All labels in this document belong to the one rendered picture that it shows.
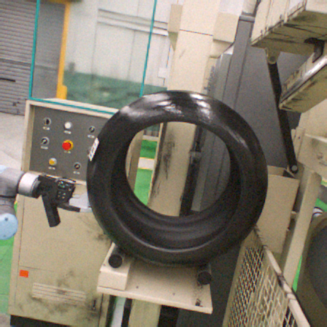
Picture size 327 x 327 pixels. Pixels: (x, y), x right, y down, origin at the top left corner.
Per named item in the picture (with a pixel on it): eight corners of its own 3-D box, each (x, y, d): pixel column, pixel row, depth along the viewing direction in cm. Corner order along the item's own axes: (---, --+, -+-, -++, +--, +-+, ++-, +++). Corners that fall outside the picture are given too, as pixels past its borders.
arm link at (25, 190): (16, 197, 115) (27, 190, 123) (30, 201, 115) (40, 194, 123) (21, 175, 113) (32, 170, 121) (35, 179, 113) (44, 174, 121)
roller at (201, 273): (193, 236, 144) (196, 226, 143) (203, 240, 144) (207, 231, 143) (195, 282, 110) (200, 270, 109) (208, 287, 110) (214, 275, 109)
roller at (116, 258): (125, 217, 144) (135, 214, 143) (128, 227, 145) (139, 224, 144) (106, 257, 110) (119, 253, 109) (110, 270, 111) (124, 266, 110)
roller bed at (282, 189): (236, 227, 158) (250, 162, 151) (268, 233, 157) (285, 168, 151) (242, 246, 138) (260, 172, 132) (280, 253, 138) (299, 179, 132)
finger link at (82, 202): (98, 200, 114) (71, 191, 114) (93, 217, 115) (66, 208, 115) (100, 197, 117) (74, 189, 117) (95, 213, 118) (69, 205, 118)
